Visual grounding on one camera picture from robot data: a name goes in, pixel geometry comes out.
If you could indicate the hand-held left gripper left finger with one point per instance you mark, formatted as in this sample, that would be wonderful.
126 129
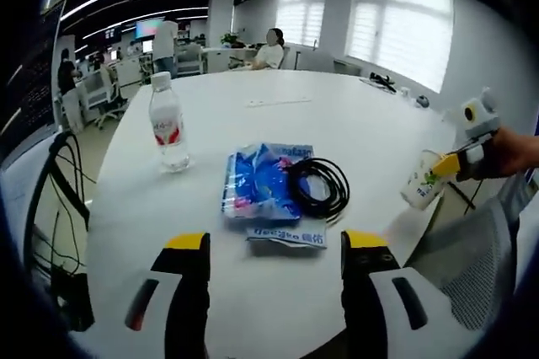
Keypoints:
189 291

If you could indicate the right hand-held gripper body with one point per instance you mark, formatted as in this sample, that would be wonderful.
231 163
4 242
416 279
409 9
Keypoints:
478 123

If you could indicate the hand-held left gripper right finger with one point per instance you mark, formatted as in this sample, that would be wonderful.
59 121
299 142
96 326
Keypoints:
362 291

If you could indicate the white printed paper cup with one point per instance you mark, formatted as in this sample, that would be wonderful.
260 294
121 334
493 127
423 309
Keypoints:
421 182

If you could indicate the white and blue small packet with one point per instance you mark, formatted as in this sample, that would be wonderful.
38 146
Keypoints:
286 239

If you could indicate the blue tissue pack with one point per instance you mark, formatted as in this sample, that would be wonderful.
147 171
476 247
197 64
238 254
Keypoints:
257 182

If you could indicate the clear plastic water bottle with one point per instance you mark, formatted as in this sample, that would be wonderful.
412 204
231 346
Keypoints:
168 123

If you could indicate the person's right hand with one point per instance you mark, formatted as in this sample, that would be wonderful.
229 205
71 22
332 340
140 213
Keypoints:
505 152

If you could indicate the small round grey object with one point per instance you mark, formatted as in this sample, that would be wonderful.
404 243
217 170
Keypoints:
423 102

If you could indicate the small white object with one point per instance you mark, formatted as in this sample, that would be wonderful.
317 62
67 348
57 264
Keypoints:
405 92

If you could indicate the grey mesh office chair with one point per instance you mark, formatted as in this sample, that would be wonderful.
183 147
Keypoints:
471 258

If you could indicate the black device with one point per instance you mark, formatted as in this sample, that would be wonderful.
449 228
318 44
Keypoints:
382 81

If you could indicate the black box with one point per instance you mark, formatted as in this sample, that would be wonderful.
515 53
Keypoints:
71 300

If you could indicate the wide white window blind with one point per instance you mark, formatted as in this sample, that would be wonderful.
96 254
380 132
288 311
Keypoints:
400 26

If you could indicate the white table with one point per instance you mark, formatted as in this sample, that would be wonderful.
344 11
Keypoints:
273 131

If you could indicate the white office chair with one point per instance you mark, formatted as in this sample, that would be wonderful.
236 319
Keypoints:
105 102

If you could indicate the narrow white window blind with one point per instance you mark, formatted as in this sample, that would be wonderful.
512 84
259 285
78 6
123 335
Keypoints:
303 9

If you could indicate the green potted plant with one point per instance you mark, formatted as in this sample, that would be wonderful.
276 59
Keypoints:
231 39

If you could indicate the silver laptop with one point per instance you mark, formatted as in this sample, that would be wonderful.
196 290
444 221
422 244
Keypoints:
33 81

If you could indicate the colourful wall monitor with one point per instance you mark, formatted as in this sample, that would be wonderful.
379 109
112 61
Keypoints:
149 28

